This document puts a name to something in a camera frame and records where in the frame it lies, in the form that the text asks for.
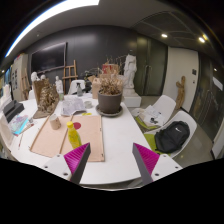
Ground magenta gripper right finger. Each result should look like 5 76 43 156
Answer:
132 143 160 185

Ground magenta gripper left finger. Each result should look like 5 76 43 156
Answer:
64 143 91 184

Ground yellow plastic bottle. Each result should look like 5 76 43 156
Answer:
67 121 81 148

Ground brown cardboard mat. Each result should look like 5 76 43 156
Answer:
30 115 105 162

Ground black backpack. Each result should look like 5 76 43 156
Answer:
155 121 190 154

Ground beige ceramic cup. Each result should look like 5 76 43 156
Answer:
49 114 61 130

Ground stack of papers on chair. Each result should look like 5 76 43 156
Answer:
139 105 164 126

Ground grey pot saucer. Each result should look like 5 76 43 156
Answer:
95 104 124 118

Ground printed paper sheets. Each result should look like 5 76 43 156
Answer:
61 96 86 116

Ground white chair with backpack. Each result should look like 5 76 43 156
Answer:
144 111 197 158

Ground white chair with papers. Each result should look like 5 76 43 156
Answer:
131 95 176 130

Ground grey flower pot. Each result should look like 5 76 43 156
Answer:
98 93 122 114

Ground colourful booklet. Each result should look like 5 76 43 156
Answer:
9 115 28 135

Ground grey spray bottle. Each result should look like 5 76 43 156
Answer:
77 83 83 97

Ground white chair behind table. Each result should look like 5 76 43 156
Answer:
68 80 85 95

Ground small white figurine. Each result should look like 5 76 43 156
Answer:
55 76 64 94

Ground black box stack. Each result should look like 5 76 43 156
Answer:
3 100 24 122

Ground dried brown plant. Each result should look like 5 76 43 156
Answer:
99 74 123 95

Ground wooden mannequin figure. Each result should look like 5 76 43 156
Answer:
175 76 186 110

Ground wooden easel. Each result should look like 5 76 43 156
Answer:
62 61 78 89

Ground white standing statue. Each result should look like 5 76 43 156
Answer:
123 54 137 96

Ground black wall screen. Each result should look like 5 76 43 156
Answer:
31 42 66 73

